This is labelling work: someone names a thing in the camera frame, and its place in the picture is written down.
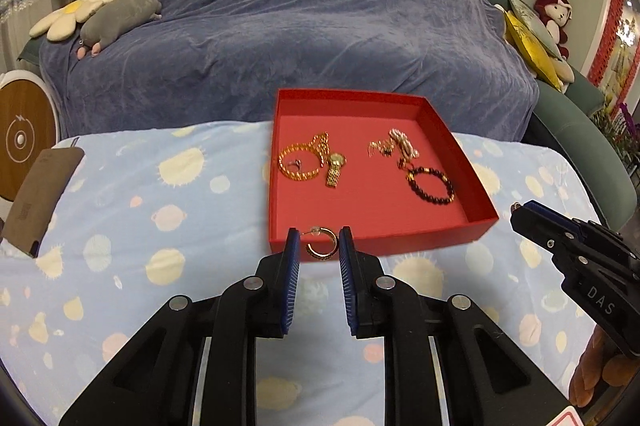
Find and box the red white card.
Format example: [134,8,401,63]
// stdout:
[547,408,583,426]

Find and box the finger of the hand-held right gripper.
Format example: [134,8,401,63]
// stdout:
[524,199,589,240]
[509,203,584,258]

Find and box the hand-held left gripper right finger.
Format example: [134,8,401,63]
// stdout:
[339,227,573,426]

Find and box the red monkey plush toy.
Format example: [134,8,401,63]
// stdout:
[532,0,572,60]

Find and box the gold chain necklace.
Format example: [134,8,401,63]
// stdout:
[310,132,332,157]

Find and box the green sofa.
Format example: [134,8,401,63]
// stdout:
[480,0,640,232]

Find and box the potted flower plant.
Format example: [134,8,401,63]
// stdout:
[592,104,640,177]

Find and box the gold wristwatch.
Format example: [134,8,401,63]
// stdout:
[326,153,347,188]

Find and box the blue sofa blanket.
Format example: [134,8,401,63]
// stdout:
[39,0,541,147]

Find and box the gold bead bracelet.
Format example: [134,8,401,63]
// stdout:
[278,141,321,181]

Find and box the brown leather pouch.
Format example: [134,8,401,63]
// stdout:
[2,147,85,259]

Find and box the person's right hand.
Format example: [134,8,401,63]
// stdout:
[570,323,640,409]

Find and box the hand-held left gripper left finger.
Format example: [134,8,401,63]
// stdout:
[59,227,302,426]

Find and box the gold hoop earring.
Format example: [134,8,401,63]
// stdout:
[305,226,340,261]

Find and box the grey plush toy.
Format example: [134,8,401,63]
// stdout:
[76,0,165,58]

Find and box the dark wooden bead bracelet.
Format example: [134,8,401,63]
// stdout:
[404,165,457,207]

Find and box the flower-shaped plush cushion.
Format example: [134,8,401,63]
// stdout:
[28,0,118,41]

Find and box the pink pearl bracelet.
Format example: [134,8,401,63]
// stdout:
[389,129,420,169]

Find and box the red shallow box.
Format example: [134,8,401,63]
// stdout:
[267,88,500,257]

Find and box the cream plush toy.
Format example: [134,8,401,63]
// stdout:
[552,56,577,86]

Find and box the silver grey cushion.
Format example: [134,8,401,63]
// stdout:
[506,0,563,60]

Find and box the red wall trim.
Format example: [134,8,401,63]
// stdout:
[590,0,630,84]

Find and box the yellow cushion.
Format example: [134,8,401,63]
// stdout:
[502,9,563,92]

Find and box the white wooden-top side table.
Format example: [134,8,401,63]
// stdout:
[0,70,62,207]

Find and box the blue patterned tablecloth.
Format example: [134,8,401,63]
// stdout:
[0,121,617,426]

